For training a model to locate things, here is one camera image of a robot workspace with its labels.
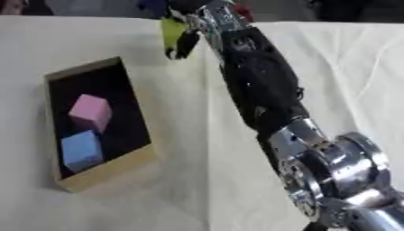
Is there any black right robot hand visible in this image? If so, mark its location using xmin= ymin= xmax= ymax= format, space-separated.
xmin=162 ymin=0 xmax=214 ymax=60

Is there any yellow-green block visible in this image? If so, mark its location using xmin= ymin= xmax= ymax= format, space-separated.
xmin=159 ymin=17 xmax=189 ymax=51

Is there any tan cardboard box black inside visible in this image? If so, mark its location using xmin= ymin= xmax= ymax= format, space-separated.
xmin=42 ymin=56 xmax=160 ymax=193

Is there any dark blue object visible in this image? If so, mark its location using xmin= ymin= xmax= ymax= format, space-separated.
xmin=135 ymin=0 xmax=170 ymax=18

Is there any red object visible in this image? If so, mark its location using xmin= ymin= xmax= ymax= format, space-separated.
xmin=232 ymin=3 xmax=256 ymax=23

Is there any pink cube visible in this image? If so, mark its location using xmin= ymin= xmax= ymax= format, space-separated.
xmin=66 ymin=93 xmax=114 ymax=134

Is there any blue cube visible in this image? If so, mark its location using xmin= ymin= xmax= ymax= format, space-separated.
xmin=60 ymin=129 xmax=106 ymax=174

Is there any person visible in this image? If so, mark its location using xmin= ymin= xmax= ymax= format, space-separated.
xmin=0 ymin=0 xmax=56 ymax=16

